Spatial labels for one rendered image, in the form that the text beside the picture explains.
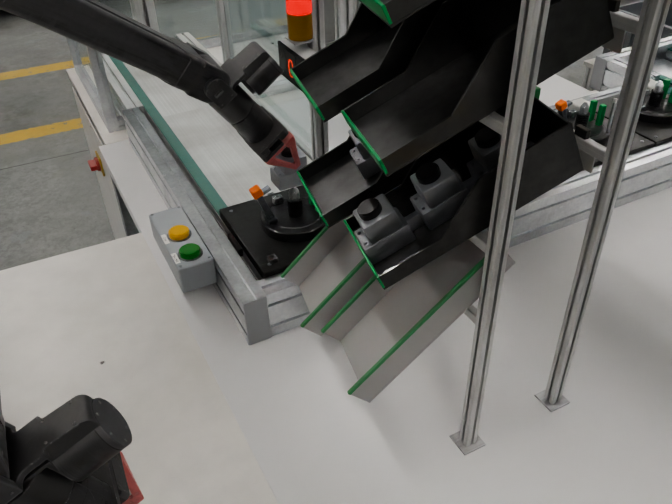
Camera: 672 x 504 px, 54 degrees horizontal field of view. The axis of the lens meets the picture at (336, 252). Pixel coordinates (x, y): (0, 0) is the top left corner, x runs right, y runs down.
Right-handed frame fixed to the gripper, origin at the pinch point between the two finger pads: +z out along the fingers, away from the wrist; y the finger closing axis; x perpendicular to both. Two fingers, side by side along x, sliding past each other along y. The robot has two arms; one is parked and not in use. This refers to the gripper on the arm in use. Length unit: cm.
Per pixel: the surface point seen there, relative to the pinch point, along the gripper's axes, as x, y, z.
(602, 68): -84, 32, 85
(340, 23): -39, 78, 38
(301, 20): -20.3, 17.6, -7.6
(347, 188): -3.2, -27.5, -10.1
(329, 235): 4.1, -20.7, 0.7
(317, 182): -0.7, -21.8, -10.0
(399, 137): -11.1, -42.4, -23.7
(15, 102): 101, 336, 74
